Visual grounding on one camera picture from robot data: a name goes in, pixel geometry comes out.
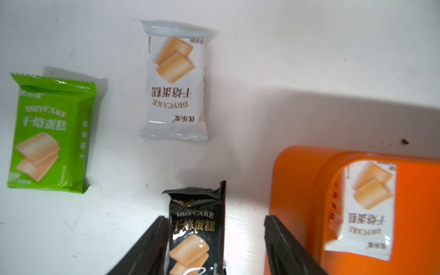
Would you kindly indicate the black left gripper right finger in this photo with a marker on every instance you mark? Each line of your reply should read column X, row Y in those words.
column 286, row 255

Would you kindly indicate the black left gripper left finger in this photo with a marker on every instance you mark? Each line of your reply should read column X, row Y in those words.
column 147, row 256

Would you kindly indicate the black cookie packet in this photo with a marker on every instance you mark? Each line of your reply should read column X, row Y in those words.
column 197, row 231

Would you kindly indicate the hidden white cookie packet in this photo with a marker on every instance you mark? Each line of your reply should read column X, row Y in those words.
column 362, row 209

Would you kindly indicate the white cookie packet front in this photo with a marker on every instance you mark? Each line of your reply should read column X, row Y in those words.
column 176, row 80

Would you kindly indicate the orange storage box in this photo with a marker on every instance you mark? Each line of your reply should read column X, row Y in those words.
column 302, row 182

